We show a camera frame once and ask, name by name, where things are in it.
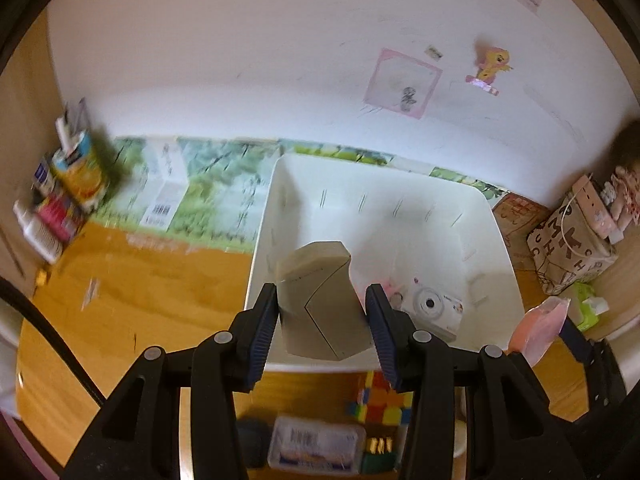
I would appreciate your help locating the clear plastic box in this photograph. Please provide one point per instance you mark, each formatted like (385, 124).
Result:
(315, 442)

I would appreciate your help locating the landscape wall poster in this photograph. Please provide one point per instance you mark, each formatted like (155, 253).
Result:
(220, 185)

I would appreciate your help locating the green tissue pack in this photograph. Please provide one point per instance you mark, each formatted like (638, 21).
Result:
(590, 307)

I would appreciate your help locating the pink packet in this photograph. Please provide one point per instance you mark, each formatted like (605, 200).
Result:
(537, 325)

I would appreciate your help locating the cardboard box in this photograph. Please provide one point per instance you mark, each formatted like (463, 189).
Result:
(517, 225)

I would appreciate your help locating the multicoloured puzzle cube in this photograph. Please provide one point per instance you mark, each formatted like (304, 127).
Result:
(380, 402)

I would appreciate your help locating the white squeeze bottle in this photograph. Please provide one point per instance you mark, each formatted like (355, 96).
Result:
(42, 237)

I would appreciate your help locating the letter print bag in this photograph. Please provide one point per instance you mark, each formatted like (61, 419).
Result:
(570, 255)

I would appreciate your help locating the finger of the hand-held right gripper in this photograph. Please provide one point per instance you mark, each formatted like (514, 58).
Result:
(575, 340)

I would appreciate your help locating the pony wall sticker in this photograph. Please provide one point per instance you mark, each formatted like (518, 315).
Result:
(492, 67)

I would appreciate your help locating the white plastic bin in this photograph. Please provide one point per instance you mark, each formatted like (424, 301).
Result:
(375, 200)

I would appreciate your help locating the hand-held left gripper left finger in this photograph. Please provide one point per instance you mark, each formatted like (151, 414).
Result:
(260, 332)

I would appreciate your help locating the white instant camera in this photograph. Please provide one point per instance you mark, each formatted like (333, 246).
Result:
(430, 305)

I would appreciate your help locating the doll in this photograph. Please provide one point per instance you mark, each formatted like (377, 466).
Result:
(625, 190)

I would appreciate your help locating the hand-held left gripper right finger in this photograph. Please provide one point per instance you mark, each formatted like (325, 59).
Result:
(381, 332)

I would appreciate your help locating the blue and white box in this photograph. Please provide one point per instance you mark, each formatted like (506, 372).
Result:
(42, 177)

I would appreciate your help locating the pale pink box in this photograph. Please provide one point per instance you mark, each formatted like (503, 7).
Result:
(595, 210)

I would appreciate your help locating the white tube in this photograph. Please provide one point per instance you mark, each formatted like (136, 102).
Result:
(70, 125)

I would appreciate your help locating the grey angular box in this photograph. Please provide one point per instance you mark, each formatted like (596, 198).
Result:
(320, 300)

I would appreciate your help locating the orange juice carton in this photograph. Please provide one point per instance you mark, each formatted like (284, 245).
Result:
(80, 170)

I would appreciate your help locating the pink drawing sticker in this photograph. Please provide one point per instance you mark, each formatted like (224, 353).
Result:
(400, 82)

